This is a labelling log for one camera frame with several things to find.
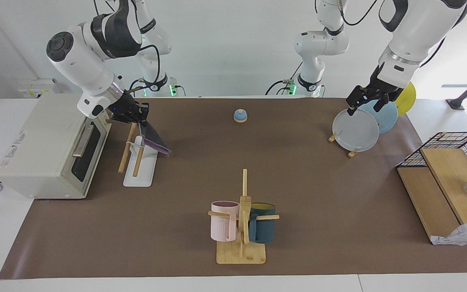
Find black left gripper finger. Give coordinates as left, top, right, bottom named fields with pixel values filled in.
left=373, top=97, right=392, bottom=113
left=346, top=85, right=371, bottom=117

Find purple grey towel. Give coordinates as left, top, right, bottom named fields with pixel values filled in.
left=138, top=120, right=171, bottom=157

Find white towel rack wooden bars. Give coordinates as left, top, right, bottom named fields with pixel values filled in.
left=118, top=117, right=161, bottom=188

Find wooden plate rack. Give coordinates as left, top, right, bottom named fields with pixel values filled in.
left=328, top=132, right=359, bottom=159

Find light blue plate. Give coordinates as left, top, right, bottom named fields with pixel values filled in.
left=357, top=99, right=398, bottom=134

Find yellow plate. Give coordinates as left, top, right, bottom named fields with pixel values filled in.
left=394, top=81, right=416, bottom=116

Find grey plate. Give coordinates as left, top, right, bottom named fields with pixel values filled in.
left=332, top=108, right=380, bottom=152

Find white socket box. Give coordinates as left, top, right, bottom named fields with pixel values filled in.
left=17, top=78, right=62, bottom=98

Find cream toaster oven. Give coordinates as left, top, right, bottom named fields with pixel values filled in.
left=0, top=92, right=112, bottom=200

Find wooden shelf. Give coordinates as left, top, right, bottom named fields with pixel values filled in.
left=396, top=148, right=467, bottom=244

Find brown table mat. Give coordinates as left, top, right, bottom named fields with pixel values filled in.
left=0, top=97, right=467, bottom=280

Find pink mug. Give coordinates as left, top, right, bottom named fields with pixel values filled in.
left=210, top=201, right=240, bottom=243

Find dark teal mug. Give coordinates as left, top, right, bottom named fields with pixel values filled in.
left=249, top=203, right=276, bottom=244

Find wooden mug tree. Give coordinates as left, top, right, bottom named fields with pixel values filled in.
left=208, top=169, right=280, bottom=265

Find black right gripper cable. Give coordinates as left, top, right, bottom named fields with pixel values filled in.
left=128, top=44, right=161, bottom=96

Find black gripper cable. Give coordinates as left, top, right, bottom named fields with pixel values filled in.
left=128, top=44, right=161, bottom=96
left=339, top=0, right=381, bottom=27

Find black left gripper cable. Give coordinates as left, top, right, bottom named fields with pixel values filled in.
left=339, top=0, right=381, bottom=27

